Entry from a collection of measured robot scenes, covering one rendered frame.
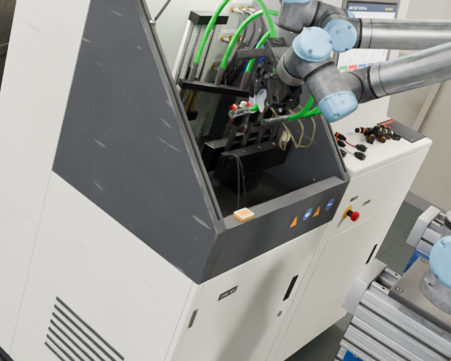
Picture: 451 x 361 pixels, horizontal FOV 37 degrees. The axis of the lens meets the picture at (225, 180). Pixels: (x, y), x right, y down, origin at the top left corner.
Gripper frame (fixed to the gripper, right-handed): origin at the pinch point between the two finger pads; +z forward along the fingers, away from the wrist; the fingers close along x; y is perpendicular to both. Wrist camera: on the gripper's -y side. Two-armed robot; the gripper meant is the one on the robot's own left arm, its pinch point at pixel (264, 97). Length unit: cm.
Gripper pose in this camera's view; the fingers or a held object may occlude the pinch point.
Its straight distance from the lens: 172.4
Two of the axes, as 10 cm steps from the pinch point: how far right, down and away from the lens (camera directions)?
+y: 1.2, 9.6, -2.5
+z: -2.4, 2.7, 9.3
